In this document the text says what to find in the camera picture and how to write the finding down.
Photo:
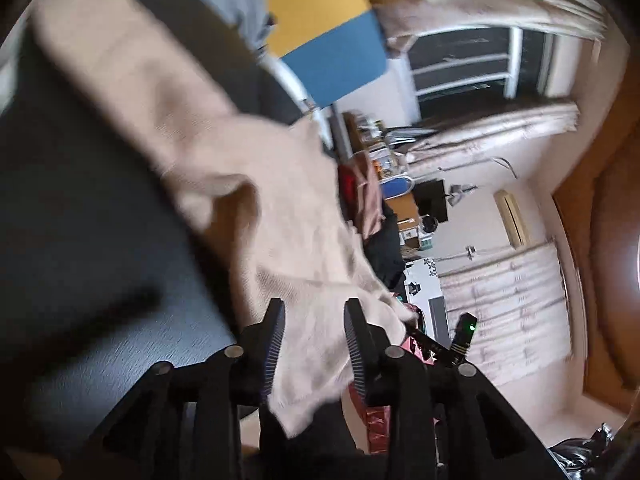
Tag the grey yellow blue headboard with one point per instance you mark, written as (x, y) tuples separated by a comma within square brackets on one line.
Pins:
[(334, 47)]

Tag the pink knitted sweater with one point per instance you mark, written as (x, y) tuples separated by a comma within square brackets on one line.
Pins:
[(369, 211)]

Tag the beige knitted sweater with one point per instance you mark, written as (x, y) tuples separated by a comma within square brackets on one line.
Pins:
[(262, 195)]

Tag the red garment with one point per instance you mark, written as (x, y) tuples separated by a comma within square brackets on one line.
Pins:
[(347, 187)]

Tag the black monitor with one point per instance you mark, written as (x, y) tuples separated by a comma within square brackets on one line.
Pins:
[(430, 198)]

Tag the wall air conditioner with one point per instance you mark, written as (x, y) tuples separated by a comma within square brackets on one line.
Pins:
[(512, 219)]

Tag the pink quilted bedding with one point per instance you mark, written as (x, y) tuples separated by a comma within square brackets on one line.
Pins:
[(402, 414)]

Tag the blue backed chair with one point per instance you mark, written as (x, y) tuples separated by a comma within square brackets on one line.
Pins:
[(396, 186)]

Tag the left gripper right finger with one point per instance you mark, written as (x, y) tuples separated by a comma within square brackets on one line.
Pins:
[(479, 434)]

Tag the white printed pillow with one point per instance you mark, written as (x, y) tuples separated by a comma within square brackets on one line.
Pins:
[(295, 89)]

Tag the wooden wardrobe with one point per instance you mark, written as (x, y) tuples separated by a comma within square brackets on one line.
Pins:
[(598, 205)]

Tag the black garment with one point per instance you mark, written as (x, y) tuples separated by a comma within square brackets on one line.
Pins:
[(382, 250)]

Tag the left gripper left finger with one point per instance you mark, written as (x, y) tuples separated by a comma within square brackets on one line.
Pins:
[(184, 422)]

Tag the wooden side shelf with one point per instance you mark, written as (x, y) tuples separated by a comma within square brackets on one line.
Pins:
[(369, 135)]

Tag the patterned beige curtain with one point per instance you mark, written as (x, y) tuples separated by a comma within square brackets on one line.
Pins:
[(467, 135)]

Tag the window with white frame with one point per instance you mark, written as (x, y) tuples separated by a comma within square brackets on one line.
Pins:
[(478, 67)]

